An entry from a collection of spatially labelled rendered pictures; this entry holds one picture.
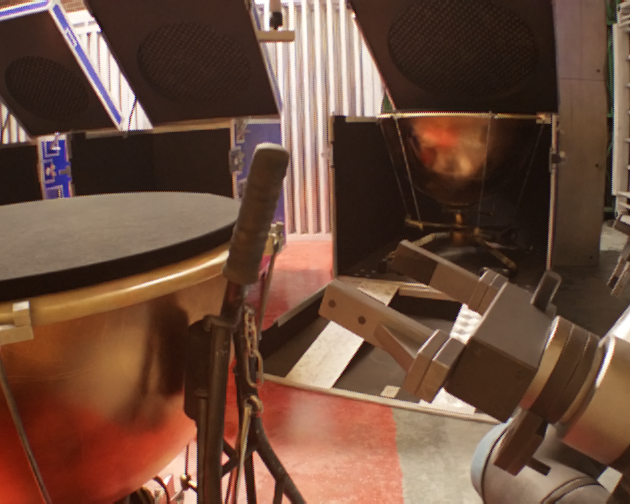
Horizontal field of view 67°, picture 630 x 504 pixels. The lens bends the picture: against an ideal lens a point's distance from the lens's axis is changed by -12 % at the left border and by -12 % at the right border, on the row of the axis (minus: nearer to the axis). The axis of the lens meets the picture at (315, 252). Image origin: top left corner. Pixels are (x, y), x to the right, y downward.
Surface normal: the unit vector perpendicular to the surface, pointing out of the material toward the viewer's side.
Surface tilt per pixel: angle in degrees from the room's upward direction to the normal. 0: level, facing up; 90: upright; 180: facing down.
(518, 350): 21
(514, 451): 90
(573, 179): 90
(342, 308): 90
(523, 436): 90
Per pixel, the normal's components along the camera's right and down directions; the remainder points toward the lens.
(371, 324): -0.50, 0.22
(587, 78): -0.09, 0.24
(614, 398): -0.33, -0.17
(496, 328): 0.28, -0.87
